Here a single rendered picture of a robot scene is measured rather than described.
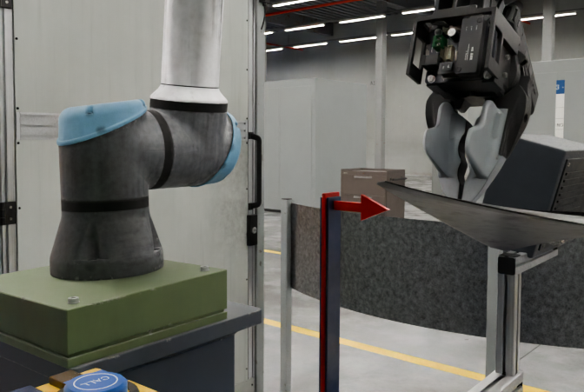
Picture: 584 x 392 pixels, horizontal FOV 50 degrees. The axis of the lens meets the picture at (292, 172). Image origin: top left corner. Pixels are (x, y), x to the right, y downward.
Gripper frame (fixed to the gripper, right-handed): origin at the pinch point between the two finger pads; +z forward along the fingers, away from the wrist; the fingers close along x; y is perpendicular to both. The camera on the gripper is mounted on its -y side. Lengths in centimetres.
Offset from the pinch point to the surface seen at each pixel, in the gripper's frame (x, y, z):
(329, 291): -11.9, 0.2, 9.8
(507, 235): 1.6, -6.6, 1.8
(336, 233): -11.9, 0.8, 4.3
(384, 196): -338, -561, -120
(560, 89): -157, -554, -238
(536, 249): -11, -57, -4
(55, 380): -17.1, 23.5, 19.4
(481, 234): -0.7, -6.4, 2.0
